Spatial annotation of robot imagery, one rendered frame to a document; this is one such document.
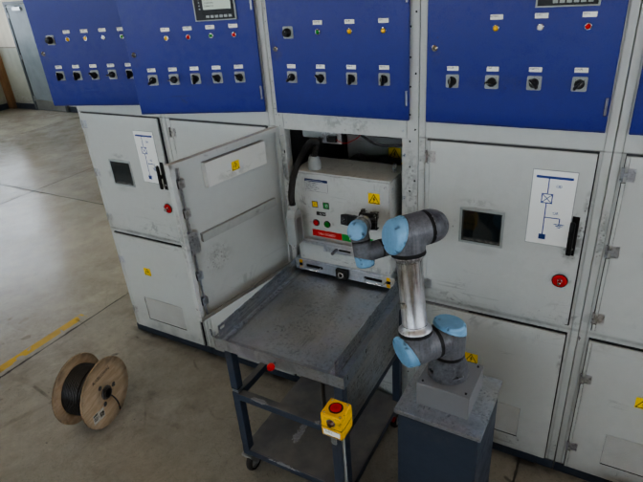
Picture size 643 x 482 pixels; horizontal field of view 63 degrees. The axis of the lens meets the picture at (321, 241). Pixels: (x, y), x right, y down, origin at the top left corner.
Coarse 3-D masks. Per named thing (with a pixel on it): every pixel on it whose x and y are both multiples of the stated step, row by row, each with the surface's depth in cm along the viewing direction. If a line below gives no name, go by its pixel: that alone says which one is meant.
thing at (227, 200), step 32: (192, 160) 209; (224, 160) 222; (256, 160) 237; (192, 192) 217; (224, 192) 230; (256, 192) 246; (192, 224) 221; (224, 224) 233; (256, 224) 251; (192, 256) 225; (224, 256) 240; (256, 256) 257; (192, 288) 228; (224, 288) 245
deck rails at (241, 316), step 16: (288, 272) 262; (272, 288) 251; (256, 304) 242; (384, 304) 231; (224, 320) 222; (240, 320) 232; (368, 320) 217; (224, 336) 223; (352, 352) 207; (336, 368) 195
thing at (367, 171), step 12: (300, 168) 245; (324, 168) 243; (336, 168) 242; (348, 168) 240; (360, 168) 239; (372, 168) 238; (384, 168) 237; (372, 180) 225; (384, 180) 223; (396, 180) 228; (396, 192) 231; (396, 204) 233
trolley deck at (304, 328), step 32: (288, 288) 254; (320, 288) 252; (352, 288) 250; (384, 288) 248; (256, 320) 232; (288, 320) 230; (320, 320) 229; (352, 320) 227; (384, 320) 225; (256, 352) 213; (288, 352) 211; (320, 352) 209
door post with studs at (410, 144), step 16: (416, 0) 189; (416, 16) 192; (416, 32) 194; (416, 48) 197; (416, 64) 199; (416, 80) 202; (416, 96) 205; (416, 112) 208; (416, 128) 210; (416, 144) 214; (416, 160) 216; (416, 176) 220; (416, 192) 223
